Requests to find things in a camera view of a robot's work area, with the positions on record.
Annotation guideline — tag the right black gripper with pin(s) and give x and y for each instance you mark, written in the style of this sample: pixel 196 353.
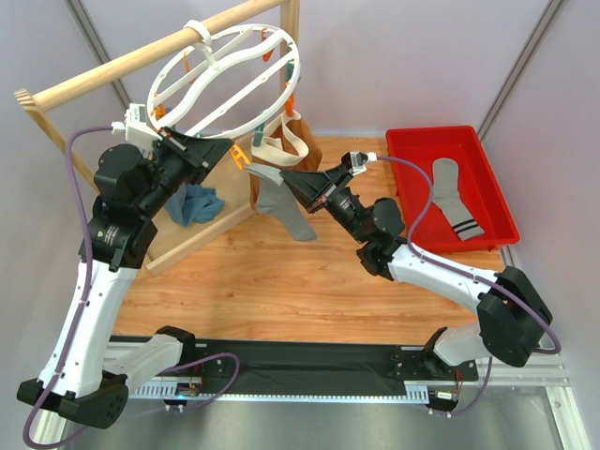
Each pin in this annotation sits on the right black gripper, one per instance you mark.
pixel 326 188

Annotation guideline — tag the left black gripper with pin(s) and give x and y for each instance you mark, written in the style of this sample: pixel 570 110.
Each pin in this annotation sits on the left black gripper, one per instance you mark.
pixel 186 154

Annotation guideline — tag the white round clip hanger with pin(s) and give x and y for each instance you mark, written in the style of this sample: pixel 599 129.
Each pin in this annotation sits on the white round clip hanger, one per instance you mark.
pixel 227 84

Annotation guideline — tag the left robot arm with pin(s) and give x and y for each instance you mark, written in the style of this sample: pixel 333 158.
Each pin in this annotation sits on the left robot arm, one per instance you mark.
pixel 77 383

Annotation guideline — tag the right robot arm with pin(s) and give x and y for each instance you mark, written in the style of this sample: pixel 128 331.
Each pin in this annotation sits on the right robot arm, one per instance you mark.
pixel 511 317

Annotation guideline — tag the wooden hanger rack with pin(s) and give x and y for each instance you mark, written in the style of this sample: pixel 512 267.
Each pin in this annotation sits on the wooden hanger rack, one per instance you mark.
pixel 175 242

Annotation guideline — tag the brown sock with cream cuff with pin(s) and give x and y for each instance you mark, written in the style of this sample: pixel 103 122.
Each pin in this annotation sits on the brown sock with cream cuff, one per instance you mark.
pixel 286 150

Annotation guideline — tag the blue sock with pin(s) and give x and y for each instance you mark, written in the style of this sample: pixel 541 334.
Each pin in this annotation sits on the blue sock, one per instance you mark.
pixel 193 204

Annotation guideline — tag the grey striped sock in tray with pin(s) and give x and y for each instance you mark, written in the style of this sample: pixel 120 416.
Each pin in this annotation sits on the grey striped sock in tray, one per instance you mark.
pixel 447 198

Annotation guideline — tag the red plastic tray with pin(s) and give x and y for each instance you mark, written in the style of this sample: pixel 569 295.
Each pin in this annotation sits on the red plastic tray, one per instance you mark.
pixel 477 185

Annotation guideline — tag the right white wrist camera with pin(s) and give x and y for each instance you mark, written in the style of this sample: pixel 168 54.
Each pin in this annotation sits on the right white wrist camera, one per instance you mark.
pixel 357 162

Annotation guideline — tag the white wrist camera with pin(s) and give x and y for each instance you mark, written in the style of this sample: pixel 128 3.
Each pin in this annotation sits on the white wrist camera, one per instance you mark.
pixel 134 129
pixel 357 162

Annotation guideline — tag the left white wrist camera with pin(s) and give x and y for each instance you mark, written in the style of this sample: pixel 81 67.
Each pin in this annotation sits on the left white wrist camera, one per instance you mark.
pixel 134 129

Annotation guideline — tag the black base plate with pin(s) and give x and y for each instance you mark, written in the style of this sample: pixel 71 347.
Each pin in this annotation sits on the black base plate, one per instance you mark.
pixel 312 370

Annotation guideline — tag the aluminium frame rail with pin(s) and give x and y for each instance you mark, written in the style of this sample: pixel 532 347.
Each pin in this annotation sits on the aluminium frame rail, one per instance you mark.
pixel 181 371

